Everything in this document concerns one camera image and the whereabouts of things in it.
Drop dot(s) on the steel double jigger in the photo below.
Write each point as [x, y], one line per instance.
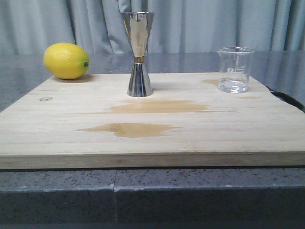
[138, 26]

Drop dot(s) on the clear glass beaker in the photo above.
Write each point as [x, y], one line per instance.
[235, 65]

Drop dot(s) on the wooden cutting board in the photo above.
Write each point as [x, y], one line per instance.
[187, 121]

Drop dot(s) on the yellow lemon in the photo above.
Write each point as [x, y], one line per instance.
[66, 60]

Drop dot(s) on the grey curtain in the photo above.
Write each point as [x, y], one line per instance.
[179, 26]

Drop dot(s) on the black cord loop handle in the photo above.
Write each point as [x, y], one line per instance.
[288, 99]

